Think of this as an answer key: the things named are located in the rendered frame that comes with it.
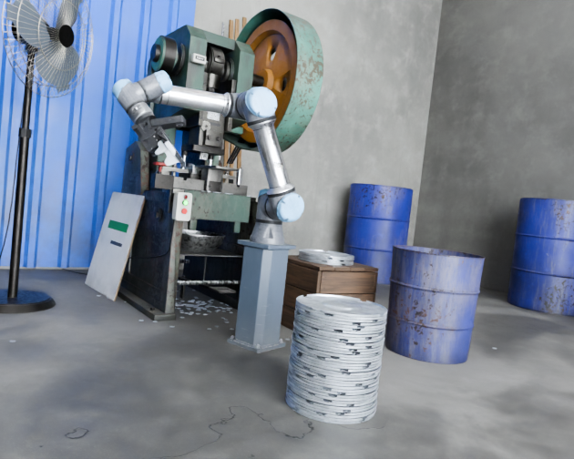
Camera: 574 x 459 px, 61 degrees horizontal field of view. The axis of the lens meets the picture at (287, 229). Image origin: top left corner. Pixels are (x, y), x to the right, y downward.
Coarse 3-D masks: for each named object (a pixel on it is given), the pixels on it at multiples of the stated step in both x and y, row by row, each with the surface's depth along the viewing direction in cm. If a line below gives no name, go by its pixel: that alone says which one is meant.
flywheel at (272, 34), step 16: (256, 32) 300; (272, 32) 289; (288, 32) 272; (256, 48) 306; (272, 48) 295; (288, 48) 278; (256, 64) 304; (272, 64) 290; (288, 64) 277; (272, 80) 288; (288, 80) 276; (288, 96) 269
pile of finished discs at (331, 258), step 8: (304, 256) 248; (312, 256) 244; (320, 256) 243; (328, 256) 246; (336, 256) 251; (344, 256) 255; (352, 256) 259; (328, 264) 242; (336, 264) 243; (344, 264) 249; (352, 264) 250
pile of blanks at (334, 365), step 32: (320, 320) 144; (352, 320) 143; (384, 320) 151; (320, 352) 144; (352, 352) 143; (288, 384) 155; (320, 384) 144; (352, 384) 144; (320, 416) 144; (352, 416) 145
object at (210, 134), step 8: (208, 112) 266; (208, 120) 266; (216, 120) 269; (224, 120) 272; (192, 128) 271; (200, 128) 264; (208, 128) 265; (216, 128) 270; (192, 136) 270; (200, 136) 265; (208, 136) 263; (216, 136) 267; (192, 144) 270; (200, 144) 265; (208, 144) 264; (216, 144) 267
